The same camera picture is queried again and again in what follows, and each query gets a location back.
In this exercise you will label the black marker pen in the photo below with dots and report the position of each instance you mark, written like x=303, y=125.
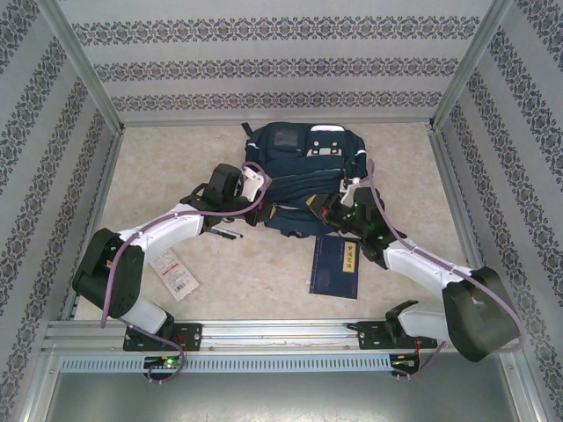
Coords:
x=228, y=234

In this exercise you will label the navy blue backpack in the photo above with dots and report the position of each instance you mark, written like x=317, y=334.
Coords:
x=299, y=184

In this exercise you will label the blue notebook with yellow label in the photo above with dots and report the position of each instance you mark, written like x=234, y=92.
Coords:
x=330, y=272

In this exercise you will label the white and red packet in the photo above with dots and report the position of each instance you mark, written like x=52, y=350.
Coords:
x=176, y=277

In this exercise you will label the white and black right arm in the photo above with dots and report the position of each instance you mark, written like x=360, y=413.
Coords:
x=422, y=264

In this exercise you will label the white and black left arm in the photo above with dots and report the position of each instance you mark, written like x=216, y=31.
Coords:
x=167, y=228

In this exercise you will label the grey metal tray panel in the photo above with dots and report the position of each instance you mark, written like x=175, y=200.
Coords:
x=281, y=400

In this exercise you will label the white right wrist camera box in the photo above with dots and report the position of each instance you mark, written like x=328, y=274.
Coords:
x=349, y=186

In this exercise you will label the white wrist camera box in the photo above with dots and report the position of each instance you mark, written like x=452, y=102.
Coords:
x=349, y=186
x=251, y=186

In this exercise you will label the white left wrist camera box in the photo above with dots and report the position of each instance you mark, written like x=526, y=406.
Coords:
x=251, y=186

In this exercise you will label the metal side rail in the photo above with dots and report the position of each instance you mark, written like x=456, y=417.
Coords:
x=94, y=211
x=462, y=211

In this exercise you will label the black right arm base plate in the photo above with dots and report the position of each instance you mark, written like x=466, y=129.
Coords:
x=371, y=336

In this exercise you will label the aluminium mounting rail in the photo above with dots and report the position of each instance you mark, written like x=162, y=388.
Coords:
x=281, y=336

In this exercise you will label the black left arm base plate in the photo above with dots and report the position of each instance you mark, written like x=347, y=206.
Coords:
x=189, y=334

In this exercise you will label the metal frame post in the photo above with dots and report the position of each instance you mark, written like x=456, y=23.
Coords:
x=470, y=61
x=83, y=61

